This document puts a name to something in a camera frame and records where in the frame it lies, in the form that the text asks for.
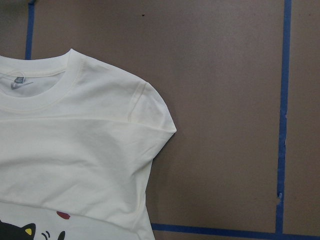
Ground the cream long-sleeve cat shirt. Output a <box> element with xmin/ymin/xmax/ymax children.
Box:
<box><xmin>0</xmin><ymin>49</ymin><xmax>176</xmax><ymax>240</ymax></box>

